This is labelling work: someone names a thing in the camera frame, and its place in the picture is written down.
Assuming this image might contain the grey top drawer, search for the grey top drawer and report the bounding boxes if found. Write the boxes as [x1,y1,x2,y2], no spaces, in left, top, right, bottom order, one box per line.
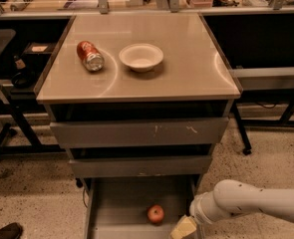
[50,118,229,148]

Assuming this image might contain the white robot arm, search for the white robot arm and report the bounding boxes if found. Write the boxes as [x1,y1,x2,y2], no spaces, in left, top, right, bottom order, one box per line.
[168,179,294,239]

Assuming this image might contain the grey middle drawer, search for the grey middle drawer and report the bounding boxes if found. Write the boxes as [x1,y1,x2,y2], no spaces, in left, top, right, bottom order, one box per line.
[69,155,212,178]

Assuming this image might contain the black shoe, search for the black shoe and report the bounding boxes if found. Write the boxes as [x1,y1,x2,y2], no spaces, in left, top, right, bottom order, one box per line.
[0,223,23,239]

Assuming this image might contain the red apple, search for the red apple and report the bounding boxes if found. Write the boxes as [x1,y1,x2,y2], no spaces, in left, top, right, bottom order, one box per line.
[147,204,164,224]

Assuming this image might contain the white paper bowl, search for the white paper bowl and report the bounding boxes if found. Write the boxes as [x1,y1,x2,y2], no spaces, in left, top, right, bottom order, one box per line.
[119,43,163,73]

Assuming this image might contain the grey open bottom drawer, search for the grey open bottom drawer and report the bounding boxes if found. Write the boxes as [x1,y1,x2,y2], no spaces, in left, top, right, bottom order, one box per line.
[84,175,197,239]

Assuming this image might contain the grey drawer cabinet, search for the grey drawer cabinet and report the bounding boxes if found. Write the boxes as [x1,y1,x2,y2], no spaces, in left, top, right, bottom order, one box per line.
[37,12,240,239]

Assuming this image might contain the red soda can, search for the red soda can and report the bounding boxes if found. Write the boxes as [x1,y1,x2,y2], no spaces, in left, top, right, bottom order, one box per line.
[77,41,105,72]

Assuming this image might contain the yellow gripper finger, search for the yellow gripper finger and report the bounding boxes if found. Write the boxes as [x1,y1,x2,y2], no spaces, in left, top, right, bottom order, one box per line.
[169,215,196,239]

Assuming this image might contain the black table leg with caster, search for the black table leg with caster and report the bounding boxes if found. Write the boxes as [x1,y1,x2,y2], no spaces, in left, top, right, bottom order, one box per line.
[231,104,252,155]

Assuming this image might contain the black power strip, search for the black power strip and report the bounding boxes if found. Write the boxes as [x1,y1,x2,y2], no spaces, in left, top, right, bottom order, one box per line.
[10,0,34,11]

